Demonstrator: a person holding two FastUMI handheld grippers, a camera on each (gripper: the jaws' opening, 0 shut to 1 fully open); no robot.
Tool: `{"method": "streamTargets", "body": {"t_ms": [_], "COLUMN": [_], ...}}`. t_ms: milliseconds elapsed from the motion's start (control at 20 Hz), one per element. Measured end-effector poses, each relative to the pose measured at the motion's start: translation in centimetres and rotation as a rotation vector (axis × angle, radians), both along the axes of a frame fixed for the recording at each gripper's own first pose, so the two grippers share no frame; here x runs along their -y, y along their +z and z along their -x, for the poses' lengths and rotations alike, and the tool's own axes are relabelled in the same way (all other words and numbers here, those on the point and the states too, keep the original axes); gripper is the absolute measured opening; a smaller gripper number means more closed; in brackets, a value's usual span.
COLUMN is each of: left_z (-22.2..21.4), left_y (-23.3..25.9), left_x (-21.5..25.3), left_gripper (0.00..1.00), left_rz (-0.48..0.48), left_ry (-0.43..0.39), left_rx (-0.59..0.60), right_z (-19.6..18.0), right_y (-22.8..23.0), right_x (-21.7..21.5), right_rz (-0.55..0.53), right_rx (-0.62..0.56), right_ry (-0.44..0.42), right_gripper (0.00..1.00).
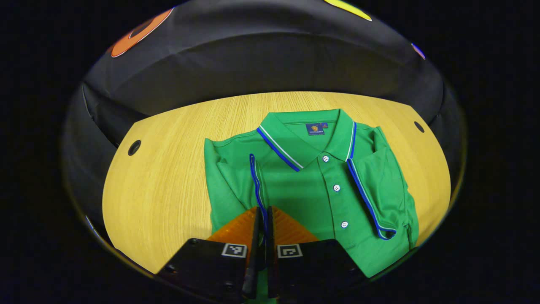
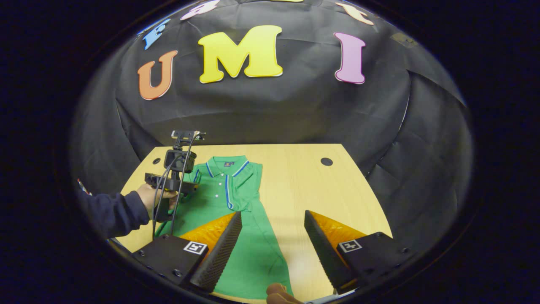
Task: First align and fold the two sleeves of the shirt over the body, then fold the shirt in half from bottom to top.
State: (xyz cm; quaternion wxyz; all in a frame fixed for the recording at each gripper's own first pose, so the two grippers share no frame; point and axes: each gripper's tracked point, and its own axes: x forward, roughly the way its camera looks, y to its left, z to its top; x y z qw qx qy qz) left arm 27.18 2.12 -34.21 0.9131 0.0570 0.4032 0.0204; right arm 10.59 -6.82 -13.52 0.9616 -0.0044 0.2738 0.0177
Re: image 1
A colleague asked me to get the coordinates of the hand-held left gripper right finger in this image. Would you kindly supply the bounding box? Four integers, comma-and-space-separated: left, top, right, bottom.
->
266, 206, 368, 302

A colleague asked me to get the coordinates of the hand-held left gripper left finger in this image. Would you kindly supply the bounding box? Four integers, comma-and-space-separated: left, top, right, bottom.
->
156, 206, 265, 301

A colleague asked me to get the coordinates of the green polo T-shirt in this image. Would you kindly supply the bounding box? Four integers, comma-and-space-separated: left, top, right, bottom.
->
204, 108, 420, 302

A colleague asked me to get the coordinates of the black backdrop cloth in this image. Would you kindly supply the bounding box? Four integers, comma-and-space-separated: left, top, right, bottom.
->
63, 0, 467, 237

